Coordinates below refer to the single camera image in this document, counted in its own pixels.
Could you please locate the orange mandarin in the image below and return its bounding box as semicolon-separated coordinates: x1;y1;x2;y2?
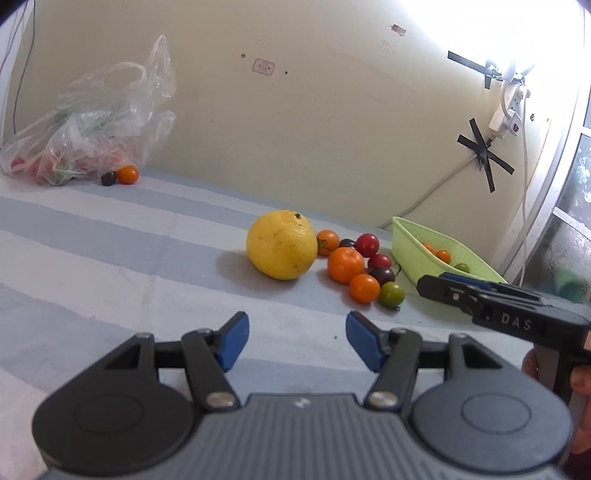
328;247;365;284

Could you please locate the clear plastic bag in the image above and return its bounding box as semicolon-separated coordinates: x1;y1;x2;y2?
0;34;177;186

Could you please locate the dark hanging cable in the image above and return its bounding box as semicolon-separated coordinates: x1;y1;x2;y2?
12;0;38;134

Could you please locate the white window frame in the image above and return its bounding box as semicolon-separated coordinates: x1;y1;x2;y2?
489;0;591;296

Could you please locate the green cup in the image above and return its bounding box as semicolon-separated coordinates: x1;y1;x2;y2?
553;268;584;304

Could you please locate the black tape cross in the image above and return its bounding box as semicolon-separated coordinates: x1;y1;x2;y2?
447;51;505;90
457;117;516;194

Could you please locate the pile of bagged cherry tomatoes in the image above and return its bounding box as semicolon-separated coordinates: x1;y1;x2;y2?
9;148;126;186

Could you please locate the striped bed sheet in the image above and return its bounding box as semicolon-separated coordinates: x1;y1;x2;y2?
0;167;591;480

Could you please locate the white power strip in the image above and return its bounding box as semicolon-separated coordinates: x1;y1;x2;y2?
488;76;530;140

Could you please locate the grey power cable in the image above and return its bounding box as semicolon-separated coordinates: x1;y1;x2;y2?
378;154;483;230

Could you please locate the light green plastic basket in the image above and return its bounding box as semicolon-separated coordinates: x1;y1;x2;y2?
392;216;509;289

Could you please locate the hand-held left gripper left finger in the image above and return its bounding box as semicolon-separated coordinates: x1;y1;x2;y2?
92;311;250;413

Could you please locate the frosted patterned window glass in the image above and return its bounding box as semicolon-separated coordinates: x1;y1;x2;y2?
538;0;591;301

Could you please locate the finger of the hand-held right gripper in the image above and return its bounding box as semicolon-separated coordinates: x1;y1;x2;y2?
417;274;482;320
438;272;542;304

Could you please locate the yellow grapefruit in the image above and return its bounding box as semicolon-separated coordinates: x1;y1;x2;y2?
246;209;319;281

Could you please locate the white cable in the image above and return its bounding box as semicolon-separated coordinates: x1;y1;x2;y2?
516;134;533;288

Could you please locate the person's right hand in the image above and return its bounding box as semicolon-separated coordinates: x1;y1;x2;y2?
522;349;591;457

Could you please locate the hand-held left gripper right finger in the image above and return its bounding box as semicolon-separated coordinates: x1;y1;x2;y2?
346;311;506;413

